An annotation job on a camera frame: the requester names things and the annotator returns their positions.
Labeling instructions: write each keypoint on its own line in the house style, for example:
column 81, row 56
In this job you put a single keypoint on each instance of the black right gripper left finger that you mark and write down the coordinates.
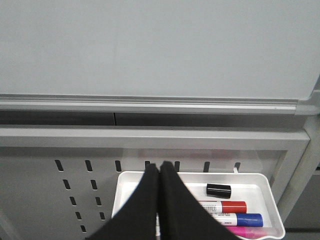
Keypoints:
column 136, row 220

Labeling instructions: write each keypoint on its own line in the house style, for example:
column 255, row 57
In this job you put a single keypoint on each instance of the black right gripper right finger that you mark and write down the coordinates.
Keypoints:
column 181, row 217

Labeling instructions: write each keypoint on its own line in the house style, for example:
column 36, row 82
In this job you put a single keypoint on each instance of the white whiteboard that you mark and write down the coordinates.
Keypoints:
column 241, row 57

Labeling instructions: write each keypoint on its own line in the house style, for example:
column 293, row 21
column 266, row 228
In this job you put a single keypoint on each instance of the red capped marker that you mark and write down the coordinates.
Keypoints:
column 224, row 206

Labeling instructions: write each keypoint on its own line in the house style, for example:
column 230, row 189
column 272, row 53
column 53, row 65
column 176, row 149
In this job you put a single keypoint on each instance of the blue capped marker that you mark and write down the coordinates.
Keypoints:
column 239, row 219

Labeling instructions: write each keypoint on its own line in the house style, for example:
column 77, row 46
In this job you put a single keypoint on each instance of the black marker cap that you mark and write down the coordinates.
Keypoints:
column 219, row 190

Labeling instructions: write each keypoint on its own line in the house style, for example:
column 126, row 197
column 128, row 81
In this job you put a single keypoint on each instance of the pink eraser block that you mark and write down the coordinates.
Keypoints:
column 247, row 232

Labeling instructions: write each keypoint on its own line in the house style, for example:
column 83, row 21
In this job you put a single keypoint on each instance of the white pegboard stand frame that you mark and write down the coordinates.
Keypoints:
column 64, row 183

